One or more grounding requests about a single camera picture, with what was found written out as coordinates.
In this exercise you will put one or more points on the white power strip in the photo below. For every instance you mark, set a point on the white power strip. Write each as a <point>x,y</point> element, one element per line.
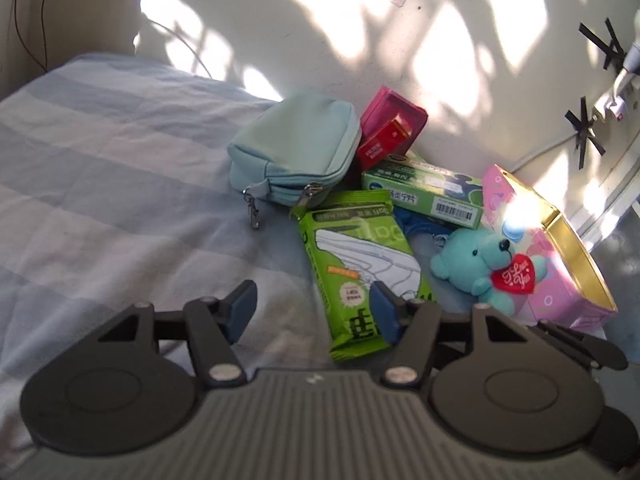
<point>612,105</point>

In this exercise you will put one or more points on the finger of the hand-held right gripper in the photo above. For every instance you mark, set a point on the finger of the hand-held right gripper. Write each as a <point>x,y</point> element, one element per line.
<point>570,330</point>
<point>600,352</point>

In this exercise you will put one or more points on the black tape cross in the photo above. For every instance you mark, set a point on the black tape cross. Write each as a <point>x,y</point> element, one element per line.
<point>607,42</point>
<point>582,132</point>

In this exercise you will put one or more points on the striped bed sheet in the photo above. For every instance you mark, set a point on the striped bed sheet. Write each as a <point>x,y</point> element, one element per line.
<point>100,185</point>

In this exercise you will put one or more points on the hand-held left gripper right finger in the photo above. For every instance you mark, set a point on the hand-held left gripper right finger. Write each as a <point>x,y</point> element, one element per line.
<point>385,317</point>

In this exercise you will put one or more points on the green medicine box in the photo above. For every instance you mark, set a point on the green medicine box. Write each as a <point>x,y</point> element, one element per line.
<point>415,190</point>

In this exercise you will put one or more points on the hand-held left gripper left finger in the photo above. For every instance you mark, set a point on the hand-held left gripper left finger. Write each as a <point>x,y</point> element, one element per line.
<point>242,310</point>

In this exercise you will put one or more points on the green snack packet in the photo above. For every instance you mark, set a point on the green snack packet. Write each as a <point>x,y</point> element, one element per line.
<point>350,240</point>

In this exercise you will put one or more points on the pink biscuit tin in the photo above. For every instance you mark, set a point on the pink biscuit tin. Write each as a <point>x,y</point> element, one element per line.
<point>565,285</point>

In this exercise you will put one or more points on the maroon zipper pouch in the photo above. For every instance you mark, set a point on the maroon zipper pouch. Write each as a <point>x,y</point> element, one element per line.
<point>395,105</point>

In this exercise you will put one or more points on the teal teddy bear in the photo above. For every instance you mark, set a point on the teal teddy bear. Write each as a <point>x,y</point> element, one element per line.
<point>465,260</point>

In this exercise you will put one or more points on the light blue zipper pouch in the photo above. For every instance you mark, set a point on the light blue zipper pouch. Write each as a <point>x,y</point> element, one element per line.
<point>295,145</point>

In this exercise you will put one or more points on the red cardboard box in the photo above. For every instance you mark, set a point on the red cardboard box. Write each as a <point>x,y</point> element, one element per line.
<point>380,147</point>

